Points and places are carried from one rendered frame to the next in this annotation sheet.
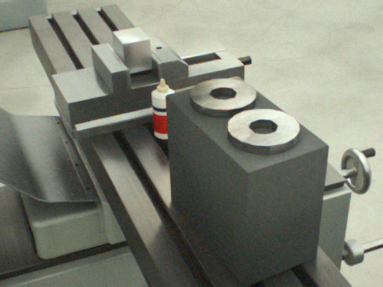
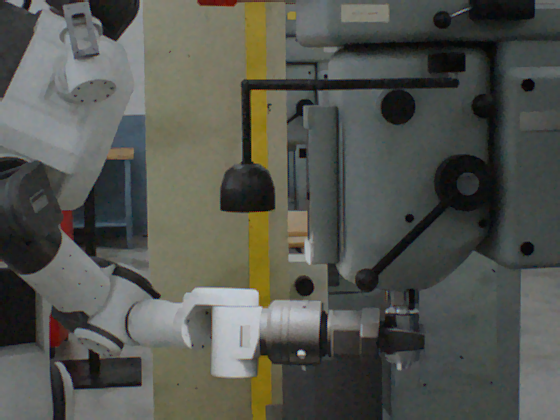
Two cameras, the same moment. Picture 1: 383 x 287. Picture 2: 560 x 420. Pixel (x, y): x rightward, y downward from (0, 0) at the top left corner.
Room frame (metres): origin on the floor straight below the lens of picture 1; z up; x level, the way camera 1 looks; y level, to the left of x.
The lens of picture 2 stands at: (2.50, 0.39, 1.60)
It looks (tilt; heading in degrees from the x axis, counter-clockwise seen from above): 5 degrees down; 197
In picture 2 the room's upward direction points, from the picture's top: 1 degrees counter-clockwise
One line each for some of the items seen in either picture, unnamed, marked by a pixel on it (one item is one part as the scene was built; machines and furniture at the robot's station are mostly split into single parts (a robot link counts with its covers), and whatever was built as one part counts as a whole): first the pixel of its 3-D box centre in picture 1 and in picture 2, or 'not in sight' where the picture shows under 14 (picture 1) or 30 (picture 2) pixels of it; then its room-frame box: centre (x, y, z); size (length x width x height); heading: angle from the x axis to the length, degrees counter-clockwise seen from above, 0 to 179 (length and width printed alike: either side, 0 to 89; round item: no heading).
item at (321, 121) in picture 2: not in sight; (321, 184); (1.15, 0.06, 1.45); 0.04 x 0.04 x 0.21; 24
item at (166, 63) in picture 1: (161, 57); not in sight; (1.14, 0.11, 1.02); 0.12 x 0.06 x 0.04; 26
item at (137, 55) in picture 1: (132, 50); not in sight; (1.11, 0.16, 1.05); 0.06 x 0.05 x 0.06; 26
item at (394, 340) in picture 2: not in sight; (401, 341); (1.14, 0.16, 1.23); 0.06 x 0.02 x 0.03; 99
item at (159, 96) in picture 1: (163, 106); not in sight; (1.01, 0.10, 0.99); 0.04 x 0.04 x 0.11
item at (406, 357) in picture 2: not in sight; (402, 338); (1.10, 0.16, 1.23); 0.05 x 0.05 x 0.06
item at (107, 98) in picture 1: (149, 76); not in sight; (1.13, 0.14, 0.99); 0.35 x 0.15 x 0.11; 116
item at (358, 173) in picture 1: (343, 174); not in sight; (1.30, -0.30, 0.63); 0.16 x 0.12 x 0.12; 114
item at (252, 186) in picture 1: (241, 172); (329, 389); (0.74, -0.03, 1.03); 0.22 x 0.12 x 0.20; 30
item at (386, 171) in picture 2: not in sight; (404, 163); (1.10, 0.16, 1.47); 0.21 x 0.19 x 0.32; 24
